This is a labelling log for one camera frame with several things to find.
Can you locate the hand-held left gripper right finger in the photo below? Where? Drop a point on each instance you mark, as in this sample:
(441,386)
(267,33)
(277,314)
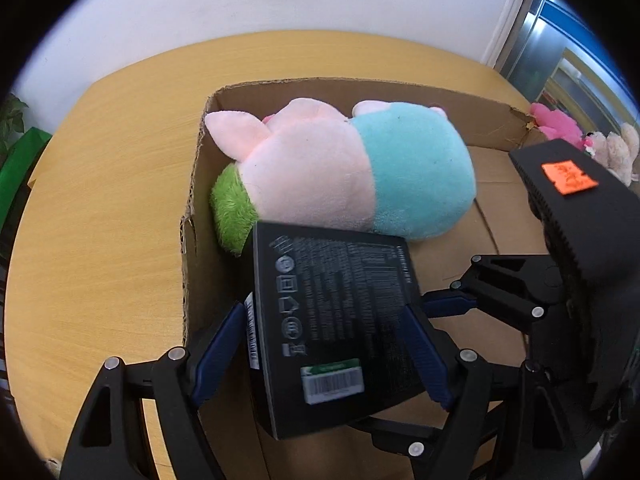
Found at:
(425,355)

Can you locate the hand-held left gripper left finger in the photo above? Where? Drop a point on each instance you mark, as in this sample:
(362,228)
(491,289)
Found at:
(215,345)

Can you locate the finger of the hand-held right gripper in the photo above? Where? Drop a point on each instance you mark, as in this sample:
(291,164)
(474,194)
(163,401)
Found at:
(505,285)
(400,435)

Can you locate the cardboard box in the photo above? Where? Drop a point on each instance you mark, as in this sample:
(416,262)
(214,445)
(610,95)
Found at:
(480,220)

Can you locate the black product box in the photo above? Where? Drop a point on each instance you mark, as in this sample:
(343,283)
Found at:
(340,310)

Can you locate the wooden desktop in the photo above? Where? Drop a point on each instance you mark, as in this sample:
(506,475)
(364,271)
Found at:
(110,200)

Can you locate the beige plush toy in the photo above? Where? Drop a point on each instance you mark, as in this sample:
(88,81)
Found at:
(617,152)

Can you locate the pink pig plush toy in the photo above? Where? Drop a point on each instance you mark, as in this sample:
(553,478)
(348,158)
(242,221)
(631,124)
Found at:
(325,170)

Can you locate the blue door banner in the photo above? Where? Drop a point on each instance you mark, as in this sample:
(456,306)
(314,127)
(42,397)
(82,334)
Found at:
(575,27)

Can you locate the green chair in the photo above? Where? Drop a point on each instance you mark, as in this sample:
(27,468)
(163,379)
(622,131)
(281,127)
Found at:
(22,160)

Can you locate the tall potted plant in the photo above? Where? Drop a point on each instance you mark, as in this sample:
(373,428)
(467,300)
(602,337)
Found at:
(10,120)

